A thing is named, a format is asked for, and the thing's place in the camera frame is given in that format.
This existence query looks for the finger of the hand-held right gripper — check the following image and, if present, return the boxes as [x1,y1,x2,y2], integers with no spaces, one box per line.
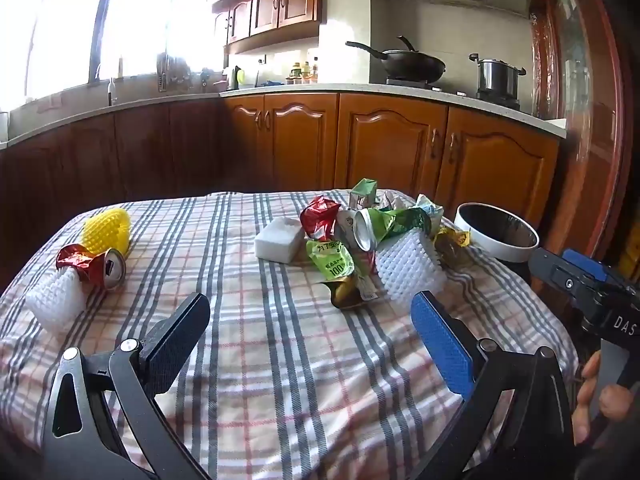
[561,249,609,282]
[529,247,603,307]

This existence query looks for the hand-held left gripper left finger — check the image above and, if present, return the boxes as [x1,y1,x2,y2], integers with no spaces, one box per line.
[42,292,213,480]

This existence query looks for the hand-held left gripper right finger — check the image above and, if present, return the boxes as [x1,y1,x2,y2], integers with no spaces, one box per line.
[410,290,576,480]

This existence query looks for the white round trash bin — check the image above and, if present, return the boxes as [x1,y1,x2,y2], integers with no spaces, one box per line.
[454,202,541,281]

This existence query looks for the light green wrapper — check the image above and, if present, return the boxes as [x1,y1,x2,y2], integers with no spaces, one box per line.
[412,194,445,236]

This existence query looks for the white foam block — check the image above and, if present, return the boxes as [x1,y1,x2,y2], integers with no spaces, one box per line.
[254,217,306,263]

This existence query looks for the red wrapper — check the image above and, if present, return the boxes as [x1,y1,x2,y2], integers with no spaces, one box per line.
[299,196,343,244]

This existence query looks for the person's right hand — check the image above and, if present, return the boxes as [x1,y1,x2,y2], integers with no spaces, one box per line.
[571,350,636,446]

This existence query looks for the large white foam net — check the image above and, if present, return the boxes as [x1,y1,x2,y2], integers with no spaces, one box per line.
[375,230,447,307]

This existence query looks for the yellow brown crumpled wrapper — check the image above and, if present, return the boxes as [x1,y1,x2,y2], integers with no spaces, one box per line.
[434,225,473,269]

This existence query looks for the crushed red can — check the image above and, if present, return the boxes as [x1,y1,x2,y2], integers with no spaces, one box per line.
[56,243,127,291]

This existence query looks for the gold crumpled packet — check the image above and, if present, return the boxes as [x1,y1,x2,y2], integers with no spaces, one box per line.
[322,275,381,311]

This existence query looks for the checked tablecloth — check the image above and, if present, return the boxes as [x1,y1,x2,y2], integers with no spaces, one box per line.
[0,189,581,480]

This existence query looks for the small white foam net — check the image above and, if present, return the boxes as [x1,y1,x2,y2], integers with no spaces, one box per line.
[25,267,93,334]

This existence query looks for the yellow foam fruit net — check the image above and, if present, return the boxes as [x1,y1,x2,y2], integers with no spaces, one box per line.
[81,208,133,257]

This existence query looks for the crushed green silver can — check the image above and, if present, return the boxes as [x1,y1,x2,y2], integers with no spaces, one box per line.
[352,207,433,254]

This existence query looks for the green snack packet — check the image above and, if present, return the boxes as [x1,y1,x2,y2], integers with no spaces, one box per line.
[306,239,357,284]

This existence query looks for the white crumpled tissue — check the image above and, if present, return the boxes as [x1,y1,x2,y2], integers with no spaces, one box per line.
[377,190,416,212]

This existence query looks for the green drink carton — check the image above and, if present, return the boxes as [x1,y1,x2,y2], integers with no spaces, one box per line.
[348,178,379,210]

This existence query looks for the steel cooking pot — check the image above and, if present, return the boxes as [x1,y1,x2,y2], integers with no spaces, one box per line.
[469,52,527,101]

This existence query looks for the wooden lower cabinets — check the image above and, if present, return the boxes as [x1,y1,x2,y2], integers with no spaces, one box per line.
[0,92,561,223]

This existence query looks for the wooden cabinets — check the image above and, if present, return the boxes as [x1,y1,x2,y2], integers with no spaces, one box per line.
[0,92,561,223]
[202,0,323,56]

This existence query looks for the black gas stove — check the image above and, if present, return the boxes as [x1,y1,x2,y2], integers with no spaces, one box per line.
[382,76,522,110]

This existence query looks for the black wok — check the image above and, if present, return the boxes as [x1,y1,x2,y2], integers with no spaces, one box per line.
[345,36,447,85]

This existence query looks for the white kitchen countertop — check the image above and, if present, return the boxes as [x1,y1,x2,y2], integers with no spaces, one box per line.
[0,82,568,150]

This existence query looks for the kitchen window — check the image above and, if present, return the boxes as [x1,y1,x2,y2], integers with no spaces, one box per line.
[0,0,221,111]

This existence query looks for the wooden upper cabinets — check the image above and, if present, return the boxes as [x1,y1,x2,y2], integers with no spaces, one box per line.
[202,0,323,56]

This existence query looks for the wooden door frame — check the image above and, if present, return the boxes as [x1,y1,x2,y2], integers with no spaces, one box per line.
[530,0,637,261]

